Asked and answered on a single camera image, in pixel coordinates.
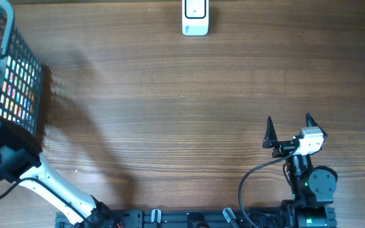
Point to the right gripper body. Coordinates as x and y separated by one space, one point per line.
284 147

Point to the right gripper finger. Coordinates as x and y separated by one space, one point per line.
310 122
270 138

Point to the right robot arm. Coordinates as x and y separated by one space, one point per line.
312 187

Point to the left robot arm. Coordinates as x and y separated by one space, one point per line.
22 164

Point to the white barcode scanner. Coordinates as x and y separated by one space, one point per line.
195 17

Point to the grey plastic shopping basket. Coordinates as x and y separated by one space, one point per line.
21 75

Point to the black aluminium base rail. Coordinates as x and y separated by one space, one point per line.
270 217

